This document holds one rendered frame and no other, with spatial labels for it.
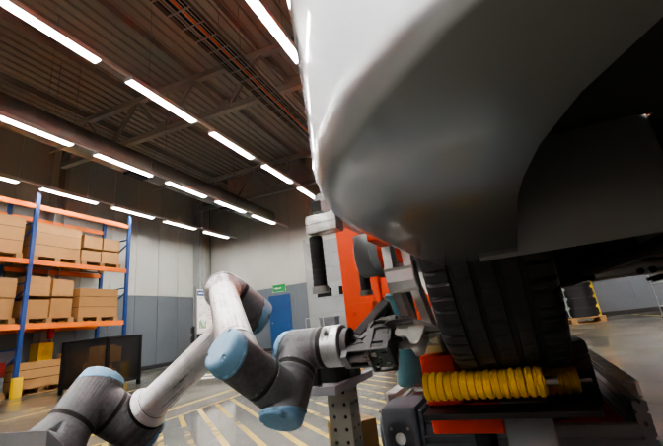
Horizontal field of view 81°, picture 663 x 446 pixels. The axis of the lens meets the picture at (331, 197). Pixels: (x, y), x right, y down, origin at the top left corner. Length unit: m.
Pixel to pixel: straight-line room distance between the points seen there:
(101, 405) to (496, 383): 1.26
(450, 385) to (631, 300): 13.81
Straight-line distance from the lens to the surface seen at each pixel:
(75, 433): 1.60
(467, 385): 0.96
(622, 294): 14.63
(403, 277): 0.84
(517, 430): 1.06
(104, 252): 12.94
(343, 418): 1.85
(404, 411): 1.39
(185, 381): 1.55
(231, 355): 0.81
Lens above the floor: 0.67
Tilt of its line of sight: 18 degrees up
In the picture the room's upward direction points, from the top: 7 degrees counter-clockwise
